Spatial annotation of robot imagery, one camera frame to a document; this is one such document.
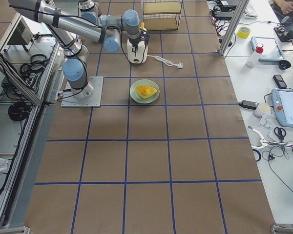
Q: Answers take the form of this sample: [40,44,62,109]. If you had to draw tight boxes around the black scissors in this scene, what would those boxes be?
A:
[273,127,287,143]

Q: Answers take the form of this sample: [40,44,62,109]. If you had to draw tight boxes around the white two-slot toaster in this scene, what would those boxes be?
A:
[126,39,148,64]

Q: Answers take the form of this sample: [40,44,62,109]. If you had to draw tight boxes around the white cup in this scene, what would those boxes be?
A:
[253,103,271,118]

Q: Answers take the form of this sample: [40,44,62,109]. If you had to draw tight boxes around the pale green round plate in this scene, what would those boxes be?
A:
[129,79,160,104]

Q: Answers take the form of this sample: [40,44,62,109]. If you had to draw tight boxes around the white toaster power cable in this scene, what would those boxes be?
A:
[147,55,185,70]

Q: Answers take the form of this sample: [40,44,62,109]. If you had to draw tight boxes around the blue tape roll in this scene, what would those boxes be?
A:
[252,149,262,162]

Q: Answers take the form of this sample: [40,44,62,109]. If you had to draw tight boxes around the grey control box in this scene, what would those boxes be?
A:
[5,18,33,52]

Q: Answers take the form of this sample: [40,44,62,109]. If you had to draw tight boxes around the black power adapter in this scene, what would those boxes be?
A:
[238,100,259,110]

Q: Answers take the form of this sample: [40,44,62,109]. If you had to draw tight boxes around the yellow tape roll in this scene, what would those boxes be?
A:
[237,26,251,39]

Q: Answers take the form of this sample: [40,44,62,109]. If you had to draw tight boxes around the black coiled cable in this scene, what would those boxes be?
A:
[8,100,31,122]

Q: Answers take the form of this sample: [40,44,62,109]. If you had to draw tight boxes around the upper teach pendant tablet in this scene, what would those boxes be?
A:
[251,37,284,62]

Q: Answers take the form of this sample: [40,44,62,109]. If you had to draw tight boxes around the red-capped plastic bottle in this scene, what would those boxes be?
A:
[246,43,264,68]

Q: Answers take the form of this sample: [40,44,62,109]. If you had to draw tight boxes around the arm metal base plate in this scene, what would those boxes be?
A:
[61,76,104,108]

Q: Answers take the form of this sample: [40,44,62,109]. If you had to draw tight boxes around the aluminium frame post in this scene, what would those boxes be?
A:
[218,0,249,56]

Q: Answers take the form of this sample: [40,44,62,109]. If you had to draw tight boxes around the yellow triangular bread on plate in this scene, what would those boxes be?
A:
[135,85,157,99]

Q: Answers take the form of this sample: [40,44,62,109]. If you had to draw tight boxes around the black round cap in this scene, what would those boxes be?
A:
[278,59,291,70]

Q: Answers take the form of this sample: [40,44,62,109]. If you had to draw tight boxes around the wooden wire-frame shelf rack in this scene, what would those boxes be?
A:
[141,0,183,31]

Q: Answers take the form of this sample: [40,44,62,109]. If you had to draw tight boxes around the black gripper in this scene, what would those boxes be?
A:
[128,29,150,47]

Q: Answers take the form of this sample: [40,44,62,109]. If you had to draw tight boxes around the lower blue teach pendant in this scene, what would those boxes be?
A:
[272,88,293,127]

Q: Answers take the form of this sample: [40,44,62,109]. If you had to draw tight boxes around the black phone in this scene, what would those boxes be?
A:
[273,75,287,89]

